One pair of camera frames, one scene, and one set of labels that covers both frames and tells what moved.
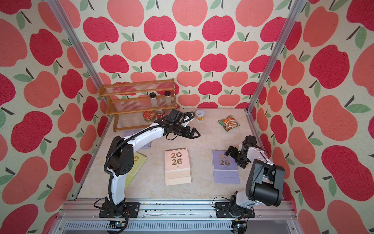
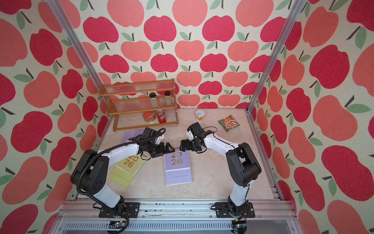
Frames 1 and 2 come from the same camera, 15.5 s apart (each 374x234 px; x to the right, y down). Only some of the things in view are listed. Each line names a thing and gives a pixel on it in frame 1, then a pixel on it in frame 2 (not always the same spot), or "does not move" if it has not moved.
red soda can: [160, 113] does not move
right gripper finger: [233, 152] → [186, 145]
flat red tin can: [148, 115] does not move
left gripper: [191, 136] → [162, 151]
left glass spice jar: [152, 96] does not move
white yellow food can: [200, 115] does not move
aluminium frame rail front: [175, 217] does not move
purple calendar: [128, 133] does not move
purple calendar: [225, 169] → [177, 167]
